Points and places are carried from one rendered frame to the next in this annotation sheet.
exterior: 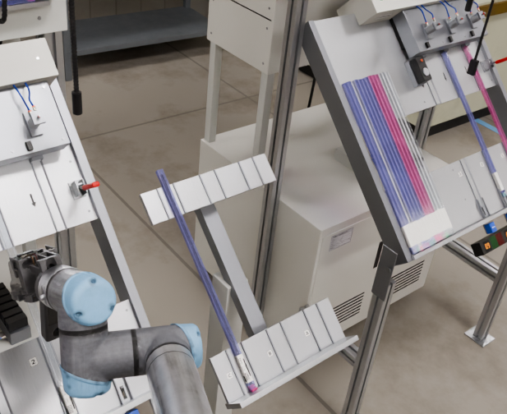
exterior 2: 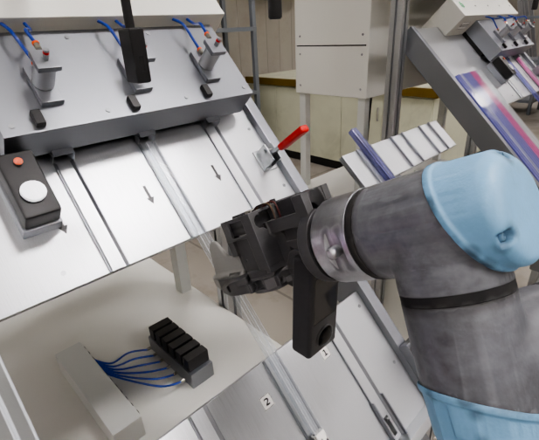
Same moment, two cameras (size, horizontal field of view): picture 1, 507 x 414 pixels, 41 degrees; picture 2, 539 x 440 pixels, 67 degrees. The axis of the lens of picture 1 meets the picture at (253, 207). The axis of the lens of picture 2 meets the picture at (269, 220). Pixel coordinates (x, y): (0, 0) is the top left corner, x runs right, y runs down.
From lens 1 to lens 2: 89 cm
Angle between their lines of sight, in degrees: 10
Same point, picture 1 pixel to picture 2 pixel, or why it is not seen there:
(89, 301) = (516, 200)
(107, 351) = not seen: outside the picture
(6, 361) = (229, 408)
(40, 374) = (281, 421)
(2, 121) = (165, 61)
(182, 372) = not seen: outside the picture
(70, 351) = (473, 346)
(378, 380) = not seen: hidden behind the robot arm
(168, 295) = (287, 326)
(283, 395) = not seen: hidden behind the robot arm
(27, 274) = (265, 237)
